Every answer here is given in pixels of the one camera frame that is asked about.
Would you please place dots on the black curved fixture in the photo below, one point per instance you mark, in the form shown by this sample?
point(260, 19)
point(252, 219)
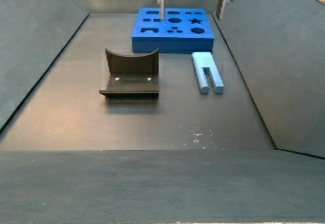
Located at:
point(134, 74)

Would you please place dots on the blue foam shape tray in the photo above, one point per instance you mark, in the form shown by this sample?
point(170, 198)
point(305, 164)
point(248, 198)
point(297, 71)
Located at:
point(182, 33)

